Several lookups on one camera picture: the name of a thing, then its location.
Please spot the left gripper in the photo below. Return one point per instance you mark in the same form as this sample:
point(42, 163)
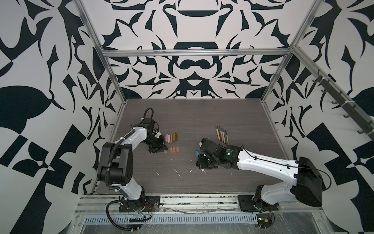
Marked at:
point(160, 147)

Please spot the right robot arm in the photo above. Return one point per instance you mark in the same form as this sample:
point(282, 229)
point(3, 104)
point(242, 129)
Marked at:
point(300, 180)

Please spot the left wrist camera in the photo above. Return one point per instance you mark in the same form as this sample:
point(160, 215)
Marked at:
point(150, 124)

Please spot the aluminium front rail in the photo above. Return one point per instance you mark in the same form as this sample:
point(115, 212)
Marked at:
point(169, 203)

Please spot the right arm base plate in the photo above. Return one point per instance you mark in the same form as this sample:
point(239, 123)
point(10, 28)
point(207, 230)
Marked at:
point(249, 204)

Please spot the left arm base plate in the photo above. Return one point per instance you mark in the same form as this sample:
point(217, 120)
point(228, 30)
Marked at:
point(147, 204)

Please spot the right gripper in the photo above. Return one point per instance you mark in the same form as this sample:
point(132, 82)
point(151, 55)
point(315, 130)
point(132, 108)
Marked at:
point(199, 165)

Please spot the green capped brown pen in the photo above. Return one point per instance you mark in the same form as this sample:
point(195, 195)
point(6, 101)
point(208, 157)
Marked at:
point(226, 137)

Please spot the tan pen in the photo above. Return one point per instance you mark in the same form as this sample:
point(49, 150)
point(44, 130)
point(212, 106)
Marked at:
point(222, 135)

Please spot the white slotted cable duct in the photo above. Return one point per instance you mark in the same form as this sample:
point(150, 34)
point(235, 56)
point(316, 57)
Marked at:
point(175, 219)

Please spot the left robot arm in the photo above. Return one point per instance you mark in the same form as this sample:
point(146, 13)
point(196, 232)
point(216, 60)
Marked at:
point(116, 161)

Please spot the black hook rail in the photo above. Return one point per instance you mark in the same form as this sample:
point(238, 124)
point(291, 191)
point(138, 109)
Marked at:
point(352, 109)

